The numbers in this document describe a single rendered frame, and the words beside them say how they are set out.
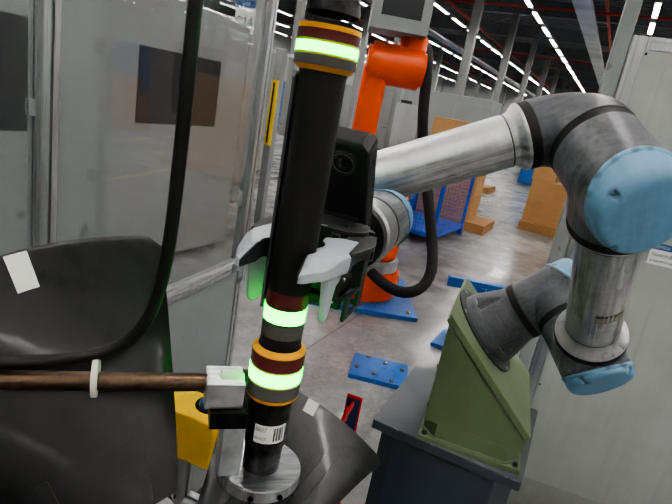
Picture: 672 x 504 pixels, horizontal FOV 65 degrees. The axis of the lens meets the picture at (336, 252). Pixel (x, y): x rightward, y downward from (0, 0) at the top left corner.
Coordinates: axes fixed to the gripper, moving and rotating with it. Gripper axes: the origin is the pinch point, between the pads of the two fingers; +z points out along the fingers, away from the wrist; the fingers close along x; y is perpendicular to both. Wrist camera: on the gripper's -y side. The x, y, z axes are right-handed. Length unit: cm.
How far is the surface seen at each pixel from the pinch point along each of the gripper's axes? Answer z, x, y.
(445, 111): -1068, 143, -28
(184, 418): -34, 26, 44
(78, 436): 5.2, 11.8, 16.8
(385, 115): -1085, 267, 2
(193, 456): -34, 24, 50
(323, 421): -25.8, 0.7, 29.1
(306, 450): -18.7, 0.2, 28.8
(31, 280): 2.9, 19.5, 6.8
